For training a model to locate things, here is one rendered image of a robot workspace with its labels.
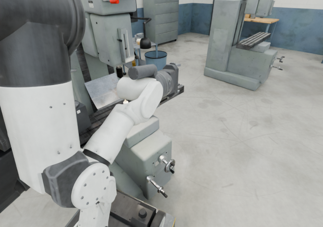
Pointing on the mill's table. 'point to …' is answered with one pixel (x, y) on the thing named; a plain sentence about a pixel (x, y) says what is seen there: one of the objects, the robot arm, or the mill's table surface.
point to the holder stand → (81, 116)
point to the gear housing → (131, 6)
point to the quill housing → (111, 37)
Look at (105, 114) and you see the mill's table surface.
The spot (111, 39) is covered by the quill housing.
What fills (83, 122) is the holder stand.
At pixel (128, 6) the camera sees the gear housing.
